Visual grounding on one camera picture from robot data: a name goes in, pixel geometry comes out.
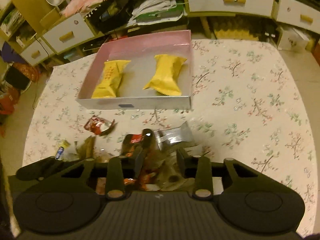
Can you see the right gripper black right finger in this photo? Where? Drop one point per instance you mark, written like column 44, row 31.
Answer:
column 186, row 163

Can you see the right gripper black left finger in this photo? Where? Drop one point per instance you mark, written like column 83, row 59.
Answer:
column 139, row 154

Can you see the dark red snack pack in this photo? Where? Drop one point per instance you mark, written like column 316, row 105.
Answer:
column 132, row 141

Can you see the clear white snack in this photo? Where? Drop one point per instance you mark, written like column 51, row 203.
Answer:
column 63, row 154

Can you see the silver foil snack pack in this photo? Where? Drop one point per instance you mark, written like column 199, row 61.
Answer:
column 168, row 139

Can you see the red snack wrapper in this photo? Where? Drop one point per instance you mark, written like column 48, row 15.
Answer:
column 99, row 126

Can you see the yellow snack pack left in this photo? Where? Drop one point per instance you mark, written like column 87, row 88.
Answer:
column 112, row 75

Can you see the yellow snack pack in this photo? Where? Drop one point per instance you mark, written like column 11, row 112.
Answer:
column 167, row 71
column 112, row 75

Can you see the yellow snack pack right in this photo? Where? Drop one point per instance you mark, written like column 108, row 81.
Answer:
column 167, row 71

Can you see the pink cardboard box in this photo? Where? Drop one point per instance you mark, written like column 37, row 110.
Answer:
column 140, row 51

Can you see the floral tablecloth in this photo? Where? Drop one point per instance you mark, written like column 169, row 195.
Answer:
column 245, row 106

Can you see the small lower left drawer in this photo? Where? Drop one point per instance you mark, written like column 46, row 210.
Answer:
column 37, row 52

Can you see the left white drawer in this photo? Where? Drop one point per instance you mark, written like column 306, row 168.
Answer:
column 69, row 33

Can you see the stack of papers and folders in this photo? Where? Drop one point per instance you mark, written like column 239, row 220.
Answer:
column 149, row 12

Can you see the far right white drawer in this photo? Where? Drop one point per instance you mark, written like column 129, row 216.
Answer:
column 295, row 13

